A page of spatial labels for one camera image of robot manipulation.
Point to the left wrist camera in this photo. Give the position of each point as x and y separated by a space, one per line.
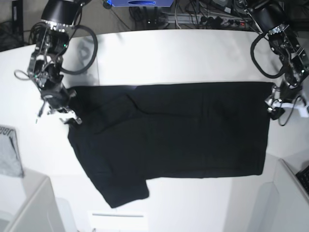
303 111

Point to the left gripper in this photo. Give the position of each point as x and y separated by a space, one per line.
283 97

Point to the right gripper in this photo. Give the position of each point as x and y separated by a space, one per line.
58 99

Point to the white table slot plate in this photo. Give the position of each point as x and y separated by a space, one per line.
115 216

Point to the grey folded cloth bag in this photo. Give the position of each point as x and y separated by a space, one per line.
10 161

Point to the black T-shirt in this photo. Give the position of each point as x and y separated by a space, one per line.
131 134

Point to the blue box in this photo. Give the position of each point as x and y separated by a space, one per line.
131 3

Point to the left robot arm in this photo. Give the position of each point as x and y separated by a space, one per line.
274 26

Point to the white cabinet left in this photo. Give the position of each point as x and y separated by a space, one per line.
39 211

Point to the white cabinet right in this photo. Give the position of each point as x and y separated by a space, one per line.
281 205

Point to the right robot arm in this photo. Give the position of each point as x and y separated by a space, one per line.
45 66

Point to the white cabinet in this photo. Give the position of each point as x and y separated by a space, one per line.
281 205
39 211

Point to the black keyboard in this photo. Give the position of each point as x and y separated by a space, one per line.
303 178

